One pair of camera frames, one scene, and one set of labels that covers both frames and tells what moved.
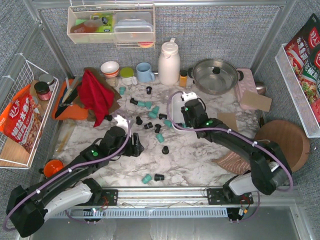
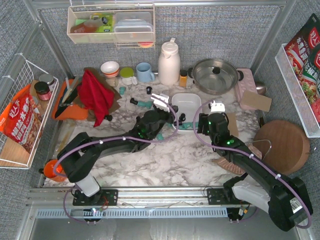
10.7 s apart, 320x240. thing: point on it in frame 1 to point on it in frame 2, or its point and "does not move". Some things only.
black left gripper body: x=135 y=146 to x=175 y=114
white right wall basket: x=298 y=93 does not move
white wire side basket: x=27 y=96 does not move
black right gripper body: x=188 y=117 to x=203 y=122
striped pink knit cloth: x=233 y=162 does not move
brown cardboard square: x=229 y=119 does not move
